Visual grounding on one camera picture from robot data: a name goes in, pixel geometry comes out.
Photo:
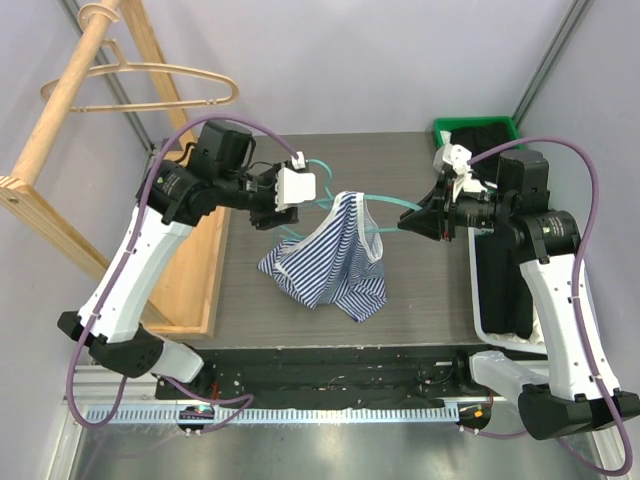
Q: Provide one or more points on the white perforated laundry basket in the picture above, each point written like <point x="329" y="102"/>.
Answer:
<point x="476" y="305"/>

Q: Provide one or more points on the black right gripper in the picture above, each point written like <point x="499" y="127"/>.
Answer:
<point x="445" y="212"/>

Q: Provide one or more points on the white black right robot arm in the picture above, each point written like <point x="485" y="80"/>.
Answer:
<point x="580" y="393"/>

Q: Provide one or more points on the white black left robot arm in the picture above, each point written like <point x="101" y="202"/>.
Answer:
<point x="234" y="164"/>

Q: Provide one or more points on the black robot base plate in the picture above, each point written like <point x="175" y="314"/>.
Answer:
<point x="376" y="377"/>

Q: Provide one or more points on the blue white striped tank top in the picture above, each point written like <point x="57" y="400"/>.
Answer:
<point x="340" y="263"/>

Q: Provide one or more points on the wooden hanger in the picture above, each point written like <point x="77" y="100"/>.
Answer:
<point x="98" y="56"/>

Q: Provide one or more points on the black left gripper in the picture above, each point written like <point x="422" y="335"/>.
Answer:
<point x="271" y="218"/>

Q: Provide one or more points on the black garment in basket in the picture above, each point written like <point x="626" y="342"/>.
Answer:
<point x="506" y="304"/>

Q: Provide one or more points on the wooden tray base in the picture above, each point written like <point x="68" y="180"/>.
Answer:
<point x="184" y="242"/>

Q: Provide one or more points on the black garment in tray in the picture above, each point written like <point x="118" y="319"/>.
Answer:
<point x="478" y="139"/>

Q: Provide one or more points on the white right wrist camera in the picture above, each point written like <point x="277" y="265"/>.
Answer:
<point x="457" y="158"/>

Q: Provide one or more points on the white slotted cable duct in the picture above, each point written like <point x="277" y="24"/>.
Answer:
<point x="201" y="414"/>

